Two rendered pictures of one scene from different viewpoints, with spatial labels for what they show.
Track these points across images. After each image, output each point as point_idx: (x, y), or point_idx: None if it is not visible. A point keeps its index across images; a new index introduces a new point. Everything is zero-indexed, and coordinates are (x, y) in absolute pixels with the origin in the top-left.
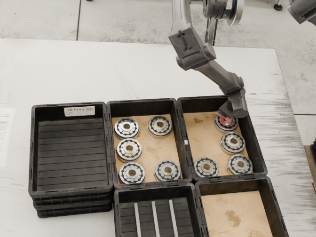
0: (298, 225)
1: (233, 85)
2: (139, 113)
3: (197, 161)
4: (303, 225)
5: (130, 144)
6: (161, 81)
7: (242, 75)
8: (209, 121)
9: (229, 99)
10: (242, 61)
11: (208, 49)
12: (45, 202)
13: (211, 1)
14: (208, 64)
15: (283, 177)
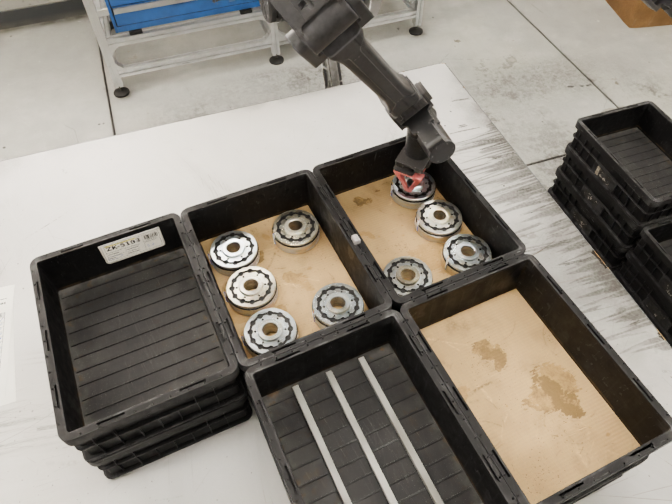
0: (599, 330)
1: (415, 98)
2: (251, 217)
3: (387, 270)
4: (607, 327)
5: (251, 276)
6: (275, 162)
7: None
8: (383, 196)
9: (411, 132)
10: None
11: None
12: (109, 444)
13: None
14: (359, 34)
15: (541, 257)
